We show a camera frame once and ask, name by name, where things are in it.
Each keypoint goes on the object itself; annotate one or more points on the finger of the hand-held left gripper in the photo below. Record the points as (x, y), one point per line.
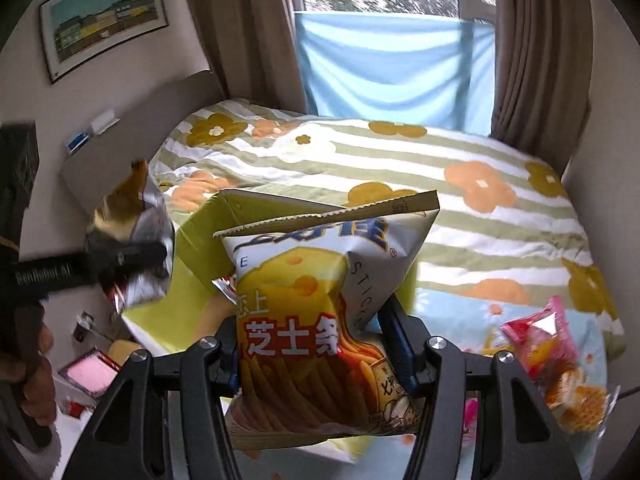
(132, 257)

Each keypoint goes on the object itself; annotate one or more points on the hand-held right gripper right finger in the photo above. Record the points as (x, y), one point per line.
(400, 342)

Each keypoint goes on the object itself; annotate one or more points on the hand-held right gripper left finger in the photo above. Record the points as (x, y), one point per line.
(231, 360)

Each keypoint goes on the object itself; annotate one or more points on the silver and gold snack packet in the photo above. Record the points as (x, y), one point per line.
(145, 210)

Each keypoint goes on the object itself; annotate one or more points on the yellow-green cardboard box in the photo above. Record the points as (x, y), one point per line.
(200, 260)

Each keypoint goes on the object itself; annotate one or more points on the yellow cheese stick snack bag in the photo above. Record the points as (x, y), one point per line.
(300, 320)

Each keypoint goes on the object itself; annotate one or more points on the pink snack packet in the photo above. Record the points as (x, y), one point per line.
(540, 330)

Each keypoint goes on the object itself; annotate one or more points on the clear-wrapped waffle packet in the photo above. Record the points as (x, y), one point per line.
(580, 400)

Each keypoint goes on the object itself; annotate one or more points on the person's left hand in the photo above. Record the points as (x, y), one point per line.
(32, 380)

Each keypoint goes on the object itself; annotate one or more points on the light blue daisy sheet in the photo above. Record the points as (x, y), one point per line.
(450, 322)

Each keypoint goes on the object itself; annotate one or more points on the small silver object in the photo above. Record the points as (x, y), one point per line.
(85, 326)

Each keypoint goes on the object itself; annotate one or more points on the red and white snack packet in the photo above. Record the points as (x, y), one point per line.
(227, 287)

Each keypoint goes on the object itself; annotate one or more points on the pale yellow object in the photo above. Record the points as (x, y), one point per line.
(125, 352)

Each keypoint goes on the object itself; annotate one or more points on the bright pink wrapper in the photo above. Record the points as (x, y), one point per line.
(471, 417)

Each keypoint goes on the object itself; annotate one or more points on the pink flat box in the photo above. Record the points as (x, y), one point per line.
(92, 372)

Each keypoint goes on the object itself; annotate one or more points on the small blue and white box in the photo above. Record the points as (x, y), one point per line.
(80, 142)

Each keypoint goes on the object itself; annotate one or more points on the grey headboard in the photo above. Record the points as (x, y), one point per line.
(145, 130)

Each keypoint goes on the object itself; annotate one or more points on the small red object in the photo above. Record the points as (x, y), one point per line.
(75, 408)

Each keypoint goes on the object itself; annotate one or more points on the striped floral blanket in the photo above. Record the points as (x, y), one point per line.
(400, 170)

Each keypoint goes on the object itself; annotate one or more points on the framed landscape picture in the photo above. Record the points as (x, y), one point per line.
(105, 25)

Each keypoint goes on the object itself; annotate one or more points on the brown curtain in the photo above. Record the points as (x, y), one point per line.
(540, 60)
(240, 25)

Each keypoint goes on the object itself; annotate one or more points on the light blue hanging cloth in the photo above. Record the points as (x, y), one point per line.
(390, 70)

